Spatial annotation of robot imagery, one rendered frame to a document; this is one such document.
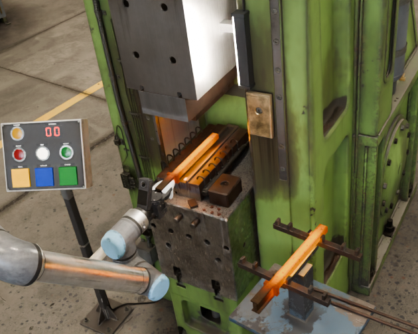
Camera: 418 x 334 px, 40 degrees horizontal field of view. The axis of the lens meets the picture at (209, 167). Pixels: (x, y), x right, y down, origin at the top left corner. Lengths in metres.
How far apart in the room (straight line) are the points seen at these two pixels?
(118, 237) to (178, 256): 0.56
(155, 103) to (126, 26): 0.29
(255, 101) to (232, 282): 0.77
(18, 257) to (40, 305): 1.79
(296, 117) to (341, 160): 0.56
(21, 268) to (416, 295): 2.10
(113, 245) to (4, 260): 0.47
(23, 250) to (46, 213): 2.37
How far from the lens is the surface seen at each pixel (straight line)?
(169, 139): 2.43
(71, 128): 2.35
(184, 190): 2.24
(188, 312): 2.78
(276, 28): 1.86
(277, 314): 2.03
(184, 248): 2.38
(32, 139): 2.42
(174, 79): 1.97
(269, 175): 2.17
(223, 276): 2.36
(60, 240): 3.69
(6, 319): 3.36
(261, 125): 2.03
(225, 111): 2.57
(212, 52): 2.00
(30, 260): 1.57
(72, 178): 2.36
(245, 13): 1.86
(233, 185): 2.18
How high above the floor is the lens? 2.30
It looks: 35 degrees down
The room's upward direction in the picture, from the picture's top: 8 degrees counter-clockwise
